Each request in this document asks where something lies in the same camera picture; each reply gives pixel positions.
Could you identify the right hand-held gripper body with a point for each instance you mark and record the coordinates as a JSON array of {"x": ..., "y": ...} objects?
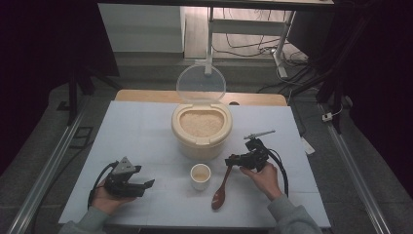
[{"x": 256, "y": 157}]

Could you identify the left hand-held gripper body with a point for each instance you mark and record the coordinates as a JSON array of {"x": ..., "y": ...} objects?
[{"x": 118, "y": 182}]

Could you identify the beige rice container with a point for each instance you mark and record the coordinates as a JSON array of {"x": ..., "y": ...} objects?
[{"x": 201, "y": 148}]

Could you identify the small scooped rice portion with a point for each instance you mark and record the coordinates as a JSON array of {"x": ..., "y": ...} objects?
[{"x": 200, "y": 177}]

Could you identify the brown wooden spoon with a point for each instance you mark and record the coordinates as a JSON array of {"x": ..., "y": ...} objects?
[{"x": 219, "y": 198}]

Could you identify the white cup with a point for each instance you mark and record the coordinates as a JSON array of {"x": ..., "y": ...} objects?
[{"x": 200, "y": 185}]

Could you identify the rice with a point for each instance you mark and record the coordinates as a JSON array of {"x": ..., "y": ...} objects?
[{"x": 201, "y": 123}]

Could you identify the person's left hand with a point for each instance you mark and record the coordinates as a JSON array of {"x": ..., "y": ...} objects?
[{"x": 107, "y": 203}]

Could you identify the person's right hand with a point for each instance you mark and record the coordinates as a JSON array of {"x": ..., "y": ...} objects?
[{"x": 268, "y": 182}]

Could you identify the white table mat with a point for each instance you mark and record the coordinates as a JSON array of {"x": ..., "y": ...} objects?
[{"x": 136, "y": 136}]

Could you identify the white paper tag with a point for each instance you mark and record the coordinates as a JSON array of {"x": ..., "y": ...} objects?
[{"x": 307, "y": 146}]

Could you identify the small white adapter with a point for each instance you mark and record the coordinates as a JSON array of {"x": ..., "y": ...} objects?
[{"x": 327, "y": 117}]

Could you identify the transparent container lid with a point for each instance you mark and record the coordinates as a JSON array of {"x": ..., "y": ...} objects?
[{"x": 200, "y": 81}]

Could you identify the wooden table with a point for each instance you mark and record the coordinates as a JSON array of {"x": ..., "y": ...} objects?
[{"x": 146, "y": 96}]

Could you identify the black metal stand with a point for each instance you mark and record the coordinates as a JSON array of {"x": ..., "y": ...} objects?
[
  {"x": 73, "y": 97},
  {"x": 337, "y": 97}
]

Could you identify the white cabinet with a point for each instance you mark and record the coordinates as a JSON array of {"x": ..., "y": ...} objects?
[{"x": 142, "y": 29}]

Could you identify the black floor bracket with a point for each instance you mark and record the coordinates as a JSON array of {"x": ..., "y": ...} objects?
[{"x": 81, "y": 146}]

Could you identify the aluminium frame rail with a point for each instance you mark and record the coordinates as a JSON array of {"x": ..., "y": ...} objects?
[
  {"x": 48, "y": 165},
  {"x": 354, "y": 169}
]

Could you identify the white desk frame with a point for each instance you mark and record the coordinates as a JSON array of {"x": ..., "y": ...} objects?
[{"x": 246, "y": 27}]

